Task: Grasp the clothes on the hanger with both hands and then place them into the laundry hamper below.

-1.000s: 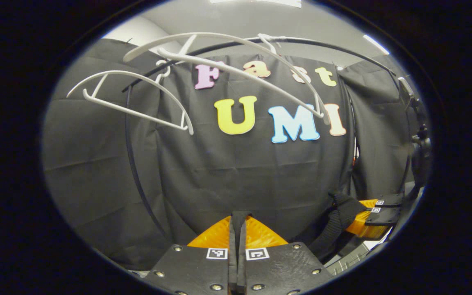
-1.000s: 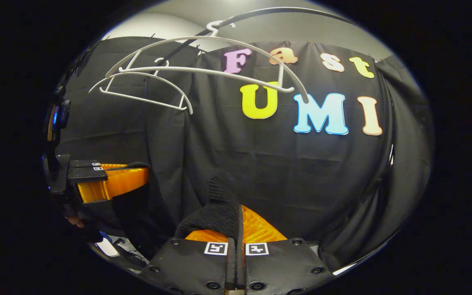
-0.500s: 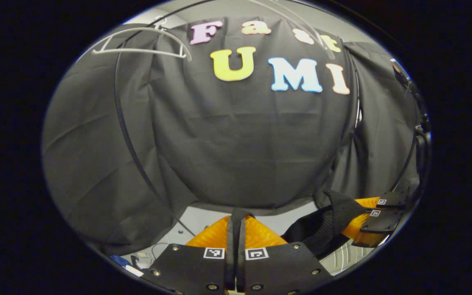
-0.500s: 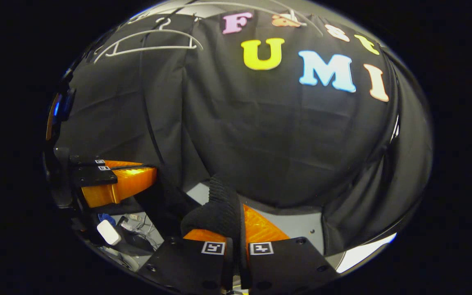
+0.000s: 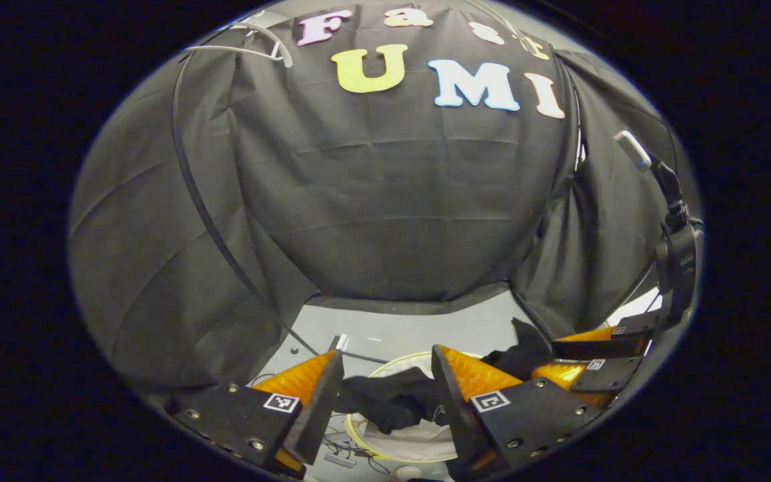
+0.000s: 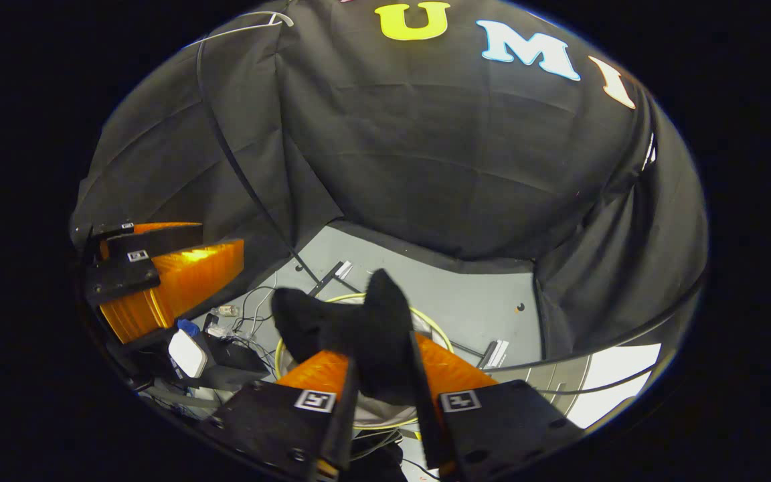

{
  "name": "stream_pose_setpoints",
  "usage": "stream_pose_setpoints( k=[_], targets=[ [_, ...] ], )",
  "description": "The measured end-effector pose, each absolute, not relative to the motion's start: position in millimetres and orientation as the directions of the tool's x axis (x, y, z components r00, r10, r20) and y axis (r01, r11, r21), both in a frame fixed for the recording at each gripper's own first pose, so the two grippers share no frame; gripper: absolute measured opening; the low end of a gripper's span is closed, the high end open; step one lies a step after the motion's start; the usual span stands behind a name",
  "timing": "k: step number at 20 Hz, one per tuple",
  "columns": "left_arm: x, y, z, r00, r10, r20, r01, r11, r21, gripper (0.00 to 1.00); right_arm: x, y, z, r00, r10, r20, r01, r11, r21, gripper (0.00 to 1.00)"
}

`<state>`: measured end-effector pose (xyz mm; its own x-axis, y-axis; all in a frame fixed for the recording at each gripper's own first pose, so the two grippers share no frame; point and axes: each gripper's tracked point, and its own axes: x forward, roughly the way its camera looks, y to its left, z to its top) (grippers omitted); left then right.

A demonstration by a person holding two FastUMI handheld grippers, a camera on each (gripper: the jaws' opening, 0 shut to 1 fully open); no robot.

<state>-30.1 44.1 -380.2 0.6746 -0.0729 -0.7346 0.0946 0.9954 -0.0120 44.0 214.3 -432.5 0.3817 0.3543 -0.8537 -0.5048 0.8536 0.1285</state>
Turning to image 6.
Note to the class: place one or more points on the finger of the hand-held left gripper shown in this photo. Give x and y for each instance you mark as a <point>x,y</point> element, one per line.
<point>158,241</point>
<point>185,281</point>

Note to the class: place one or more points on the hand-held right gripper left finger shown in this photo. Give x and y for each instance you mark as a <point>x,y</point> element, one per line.
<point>342,428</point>

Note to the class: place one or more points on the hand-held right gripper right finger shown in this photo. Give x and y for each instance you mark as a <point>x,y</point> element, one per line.
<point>425,428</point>

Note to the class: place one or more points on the laundry hamper with yellow rim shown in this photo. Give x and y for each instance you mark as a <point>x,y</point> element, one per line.
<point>392,414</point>

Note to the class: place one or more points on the black jacket with paper tag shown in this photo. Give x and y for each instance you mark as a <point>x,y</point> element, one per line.
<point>372,335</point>

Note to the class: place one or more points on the black metal clothes rack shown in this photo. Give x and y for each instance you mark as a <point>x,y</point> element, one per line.
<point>324,280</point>

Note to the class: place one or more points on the white plastic hanger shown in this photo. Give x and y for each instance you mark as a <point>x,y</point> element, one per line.
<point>238,33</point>

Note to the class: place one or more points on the small blue object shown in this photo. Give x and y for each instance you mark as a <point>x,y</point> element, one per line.
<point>188,327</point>

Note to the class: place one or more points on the clear plastic connector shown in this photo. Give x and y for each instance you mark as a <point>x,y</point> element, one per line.
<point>225,310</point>

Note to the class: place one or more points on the white rounded device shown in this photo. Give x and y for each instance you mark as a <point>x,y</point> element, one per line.
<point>188,353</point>

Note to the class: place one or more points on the black box device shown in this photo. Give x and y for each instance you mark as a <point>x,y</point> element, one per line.
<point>231,361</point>

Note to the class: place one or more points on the black backdrop cloth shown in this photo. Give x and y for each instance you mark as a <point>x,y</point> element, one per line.
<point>459,167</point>

